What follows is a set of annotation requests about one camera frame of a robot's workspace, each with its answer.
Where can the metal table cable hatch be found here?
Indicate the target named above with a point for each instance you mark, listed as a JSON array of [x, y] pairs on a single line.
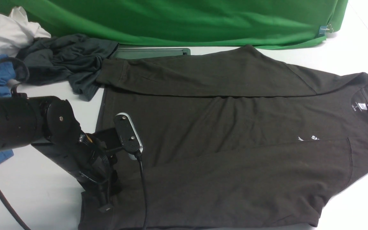
[[140, 53]]

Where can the green backdrop cloth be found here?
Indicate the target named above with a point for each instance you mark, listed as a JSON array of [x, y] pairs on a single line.
[[265, 24]]

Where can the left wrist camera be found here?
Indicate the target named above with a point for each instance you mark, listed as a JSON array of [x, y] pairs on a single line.
[[128, 136]]

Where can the blue binder clip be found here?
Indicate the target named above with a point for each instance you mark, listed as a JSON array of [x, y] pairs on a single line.
[[324, 30]]

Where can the white crumpled garment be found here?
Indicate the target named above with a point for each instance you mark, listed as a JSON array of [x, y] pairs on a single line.
[[17, 32]]

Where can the gray long-sleeved shirt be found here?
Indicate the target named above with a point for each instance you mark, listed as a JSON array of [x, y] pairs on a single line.
[[237, 139]]

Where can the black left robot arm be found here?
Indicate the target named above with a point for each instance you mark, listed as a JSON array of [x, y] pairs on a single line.
[[24, 121]]

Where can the dark gray crumpled garment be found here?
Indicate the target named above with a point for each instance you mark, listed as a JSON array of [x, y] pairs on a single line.
[[74, 58]]

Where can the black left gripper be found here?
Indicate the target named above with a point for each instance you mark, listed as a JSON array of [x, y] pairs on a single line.
[[75, 152]]

